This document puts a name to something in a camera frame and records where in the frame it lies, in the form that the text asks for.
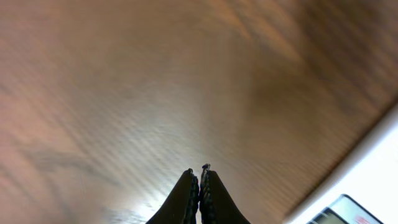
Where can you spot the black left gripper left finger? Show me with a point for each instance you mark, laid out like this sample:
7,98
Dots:
181,205

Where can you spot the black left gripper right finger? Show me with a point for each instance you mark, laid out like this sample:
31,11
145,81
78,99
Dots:
215,203

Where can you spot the white digital kitchen scale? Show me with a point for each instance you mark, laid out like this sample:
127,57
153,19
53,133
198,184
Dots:
363,187

